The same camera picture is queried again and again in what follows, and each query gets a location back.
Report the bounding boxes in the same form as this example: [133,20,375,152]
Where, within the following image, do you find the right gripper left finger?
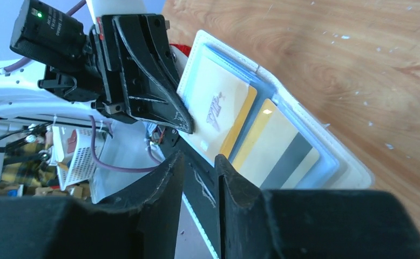
[0,152,185,258]

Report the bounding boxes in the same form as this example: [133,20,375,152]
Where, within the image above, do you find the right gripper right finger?
[214,154,420,258]

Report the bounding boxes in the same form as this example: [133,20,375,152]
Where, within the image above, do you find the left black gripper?
[90,14,194,133]

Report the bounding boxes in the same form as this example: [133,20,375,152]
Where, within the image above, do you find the gold card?
[232,99,320,189]

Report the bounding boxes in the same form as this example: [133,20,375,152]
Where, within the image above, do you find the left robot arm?
[0,1,195,133]

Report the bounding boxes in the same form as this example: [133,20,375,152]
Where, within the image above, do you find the red white toy block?
[170,44,192,57]

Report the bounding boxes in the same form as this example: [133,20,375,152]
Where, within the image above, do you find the white perforated basket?
[49,126,105,190]

